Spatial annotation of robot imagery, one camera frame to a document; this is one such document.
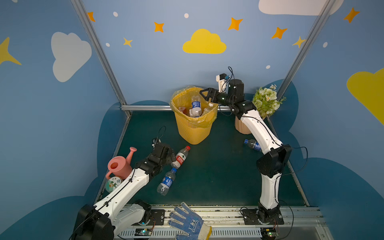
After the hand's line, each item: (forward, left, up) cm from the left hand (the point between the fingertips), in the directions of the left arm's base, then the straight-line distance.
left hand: (168, 154), depth 84 cm
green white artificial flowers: (+30, -58, +16) cm, 67 cm away
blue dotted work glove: (-32, -14, -11) cm, 37 cm away
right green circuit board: (-35, -51, -13) cm, 64 cm away
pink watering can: (-7, +27, -1) cm, 28 cm away
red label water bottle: (+1, -6, -6) cm, 9 cm away
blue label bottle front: (-17, +2, -7) cm, 18 cm away
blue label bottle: (+21, -16, +14) cm, 30 cm away
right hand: (+24, -20, +28) cm, 42 cm away
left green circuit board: (-35, +10, -13) cm, 39 cm away
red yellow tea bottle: (+26, -7, +10) cm, 29 cm away
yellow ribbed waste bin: (+15, -14, -1) cm, 20 cm away
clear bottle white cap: (+26, -22, +11) cm, 36 cm away
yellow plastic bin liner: (+33, -7, +15) cm, 37 cm away
